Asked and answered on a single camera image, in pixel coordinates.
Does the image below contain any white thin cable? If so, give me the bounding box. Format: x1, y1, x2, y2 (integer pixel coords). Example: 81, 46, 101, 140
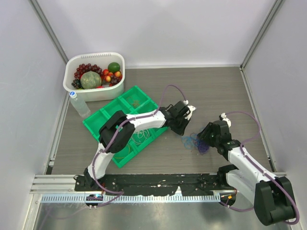
131, 129, 152, 145

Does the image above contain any red grape bunch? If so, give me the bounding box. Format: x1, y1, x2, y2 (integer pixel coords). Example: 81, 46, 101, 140
74, 63, 103, 80

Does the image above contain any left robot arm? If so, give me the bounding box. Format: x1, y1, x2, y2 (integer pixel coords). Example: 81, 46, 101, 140
83, 100, 196, 191

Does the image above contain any purple thin cable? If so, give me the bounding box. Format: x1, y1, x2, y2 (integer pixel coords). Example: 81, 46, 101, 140
196, 140, 211, 155

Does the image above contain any green compartment tray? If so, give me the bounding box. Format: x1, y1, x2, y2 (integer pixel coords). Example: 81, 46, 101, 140
83, 85, 167, 168

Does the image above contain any red yellow cherries bunch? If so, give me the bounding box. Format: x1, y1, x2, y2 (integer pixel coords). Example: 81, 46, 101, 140
100, 69, 122, 87

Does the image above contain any white slotted cable duct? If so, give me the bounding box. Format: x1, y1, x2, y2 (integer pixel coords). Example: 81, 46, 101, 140
41, 193, 221, 203

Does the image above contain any clear water bottle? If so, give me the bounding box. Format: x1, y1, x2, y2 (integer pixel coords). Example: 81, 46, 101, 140
69, 91, 91, 119

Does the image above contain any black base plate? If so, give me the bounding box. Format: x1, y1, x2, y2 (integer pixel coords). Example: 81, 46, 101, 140
73, 173, 234, 196

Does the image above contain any green melon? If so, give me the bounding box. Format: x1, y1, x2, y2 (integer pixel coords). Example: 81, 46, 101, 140
80, 71, 102, 90

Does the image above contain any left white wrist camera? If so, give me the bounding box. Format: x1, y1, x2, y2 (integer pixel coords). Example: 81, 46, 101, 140
183, 100, 196, 120

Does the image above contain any dark grape bunch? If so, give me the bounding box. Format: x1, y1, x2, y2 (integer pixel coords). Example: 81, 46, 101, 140
71, 79, 83, 89

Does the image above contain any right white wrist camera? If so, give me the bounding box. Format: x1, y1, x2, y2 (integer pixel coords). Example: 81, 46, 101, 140
219, 113, 232, 127

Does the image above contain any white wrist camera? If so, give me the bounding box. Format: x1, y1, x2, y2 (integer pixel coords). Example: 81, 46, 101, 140
183, 100, 196, 120
219, 113, 232, 127

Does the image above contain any white plastic basket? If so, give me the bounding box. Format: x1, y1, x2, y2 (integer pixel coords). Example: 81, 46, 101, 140
63, 52, 125, 102

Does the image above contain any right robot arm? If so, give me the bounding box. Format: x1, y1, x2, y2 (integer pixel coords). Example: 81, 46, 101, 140
197, 120, 300, 226

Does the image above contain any green lime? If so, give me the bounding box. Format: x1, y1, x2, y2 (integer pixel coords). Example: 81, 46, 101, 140
107, 62, 120, 73

